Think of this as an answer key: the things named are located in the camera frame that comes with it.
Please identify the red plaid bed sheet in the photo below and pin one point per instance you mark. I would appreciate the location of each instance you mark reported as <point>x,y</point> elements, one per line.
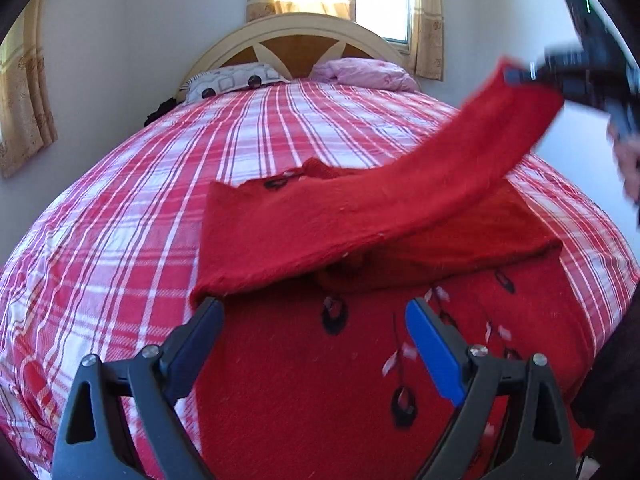
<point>125,220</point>

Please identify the dark cloth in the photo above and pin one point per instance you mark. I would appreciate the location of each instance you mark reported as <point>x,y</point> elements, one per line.
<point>157,114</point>

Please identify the cream wooden headboard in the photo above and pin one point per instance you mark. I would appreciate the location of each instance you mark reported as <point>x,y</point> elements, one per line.
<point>295,42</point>

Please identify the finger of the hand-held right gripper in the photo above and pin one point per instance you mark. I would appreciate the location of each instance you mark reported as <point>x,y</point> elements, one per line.
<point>530,76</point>

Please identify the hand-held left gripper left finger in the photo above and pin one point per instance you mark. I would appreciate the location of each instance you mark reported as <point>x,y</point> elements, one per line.
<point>199,342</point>

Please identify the white patterned pillow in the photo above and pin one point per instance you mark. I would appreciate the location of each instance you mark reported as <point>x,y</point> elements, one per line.
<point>227,82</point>

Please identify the pink pillow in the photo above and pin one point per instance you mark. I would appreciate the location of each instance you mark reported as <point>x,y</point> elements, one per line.
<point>365,74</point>

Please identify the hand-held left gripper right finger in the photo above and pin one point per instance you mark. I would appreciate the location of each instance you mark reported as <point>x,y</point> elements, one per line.
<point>432,342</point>

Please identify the person's right hand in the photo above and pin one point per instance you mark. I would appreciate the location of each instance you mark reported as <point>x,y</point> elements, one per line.
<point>625,152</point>

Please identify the red knit sweater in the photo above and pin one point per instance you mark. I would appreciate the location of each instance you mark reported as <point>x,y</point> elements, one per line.
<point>350,260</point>

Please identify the beige side window curtain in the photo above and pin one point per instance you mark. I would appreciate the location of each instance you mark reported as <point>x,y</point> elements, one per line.
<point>25,95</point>

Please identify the person's dark clothing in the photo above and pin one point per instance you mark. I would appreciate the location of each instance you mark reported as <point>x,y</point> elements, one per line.
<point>612,360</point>

